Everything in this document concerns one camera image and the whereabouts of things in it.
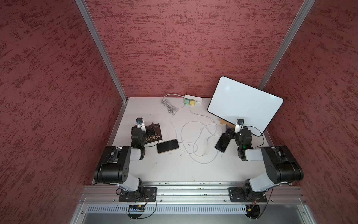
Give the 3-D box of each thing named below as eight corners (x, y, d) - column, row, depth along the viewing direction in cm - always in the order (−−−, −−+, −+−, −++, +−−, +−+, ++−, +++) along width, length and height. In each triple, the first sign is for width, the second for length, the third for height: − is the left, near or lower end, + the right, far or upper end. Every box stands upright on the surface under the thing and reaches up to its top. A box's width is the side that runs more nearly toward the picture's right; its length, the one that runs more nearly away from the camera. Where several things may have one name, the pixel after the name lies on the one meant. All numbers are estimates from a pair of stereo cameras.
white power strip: (183, 100, 121) (183, 97, 119) (184, 96, 124) (184, 93, 122) (201, 104, 118) (202, 101, 116) (202, 100, 121) (203, 97, 118)
